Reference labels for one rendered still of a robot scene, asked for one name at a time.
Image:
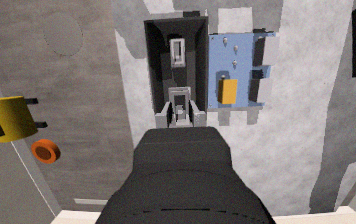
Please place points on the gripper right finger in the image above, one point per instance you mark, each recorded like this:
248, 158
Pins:
197, 118

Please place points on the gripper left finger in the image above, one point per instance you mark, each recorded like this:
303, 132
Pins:
164, 118

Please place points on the orange-yellow rectangular block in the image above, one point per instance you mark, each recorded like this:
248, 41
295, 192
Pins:
227, 91

